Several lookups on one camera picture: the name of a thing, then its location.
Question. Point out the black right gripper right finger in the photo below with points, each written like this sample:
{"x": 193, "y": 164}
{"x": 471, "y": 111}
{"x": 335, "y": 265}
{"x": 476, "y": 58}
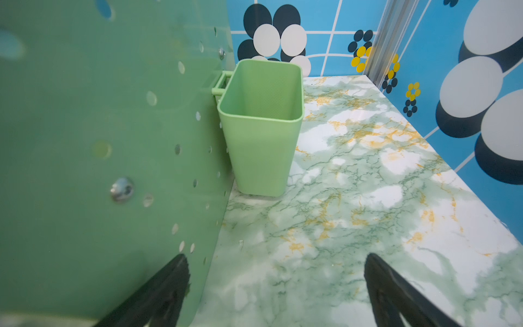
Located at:
{"x": 395, "y": 301}

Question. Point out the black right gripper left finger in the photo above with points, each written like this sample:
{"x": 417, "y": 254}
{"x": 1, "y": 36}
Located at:
{"x": 158, "y": 302}

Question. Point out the green wooden shelf unit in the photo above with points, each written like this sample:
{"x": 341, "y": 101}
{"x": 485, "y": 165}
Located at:
{"x": 113, "y": 161}

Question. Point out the green plastic hanging bin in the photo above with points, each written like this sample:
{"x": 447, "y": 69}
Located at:
{"x": 261, "y": 108}

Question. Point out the aluminium corner post right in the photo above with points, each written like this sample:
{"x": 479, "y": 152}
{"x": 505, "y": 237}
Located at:
{"x": 390, "y": 33}

